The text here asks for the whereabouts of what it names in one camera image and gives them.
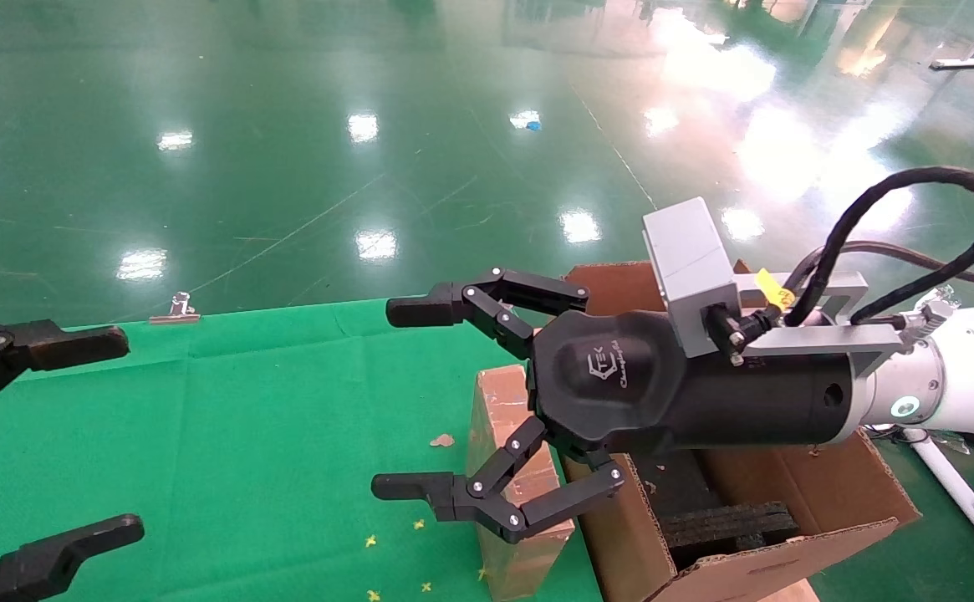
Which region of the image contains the black foam bottom sheet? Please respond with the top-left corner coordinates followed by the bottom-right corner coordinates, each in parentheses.
top-left (627, 450), bottom-right (723, 521)

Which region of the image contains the small cardboard box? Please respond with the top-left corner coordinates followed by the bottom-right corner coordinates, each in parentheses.
top-left (465, 364), bottom-right (578, 602)

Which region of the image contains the silver metal cable connector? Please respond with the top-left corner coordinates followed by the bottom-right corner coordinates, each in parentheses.
top-left (900, 299), bottom-right (954, 340)

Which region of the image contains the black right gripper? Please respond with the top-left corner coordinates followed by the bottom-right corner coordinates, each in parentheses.
top-left (370, 268), bottom-right (860, 545)

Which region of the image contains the green table cloth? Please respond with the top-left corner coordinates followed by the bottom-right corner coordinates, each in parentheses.
top-left (0, 297), bottom-right (605, 602)

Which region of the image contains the large open cardboard carton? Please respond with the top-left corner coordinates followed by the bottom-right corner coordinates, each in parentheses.
top-left (561, 260), bottom-right (923, 602)

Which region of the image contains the metal binder clip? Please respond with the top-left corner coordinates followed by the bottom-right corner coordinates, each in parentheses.
top-left (148, 290), bottom-right (202, 326)

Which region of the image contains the yellow cable tag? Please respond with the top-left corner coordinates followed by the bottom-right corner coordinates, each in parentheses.
top-left (755, 268), bottom-right (796, 311)

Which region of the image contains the white tube frame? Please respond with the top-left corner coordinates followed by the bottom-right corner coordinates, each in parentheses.
top-left (907, 430), bottom-right (974, 586)

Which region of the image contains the thin dark cable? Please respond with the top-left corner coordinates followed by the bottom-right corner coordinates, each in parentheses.
top-left (783, 240), bottom-right (974, 294)

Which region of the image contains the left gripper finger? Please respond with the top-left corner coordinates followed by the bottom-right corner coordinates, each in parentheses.
top-left (0, 315), bottom-right (130, 428)
top-left (0, 513), bottom-right (145, 602)

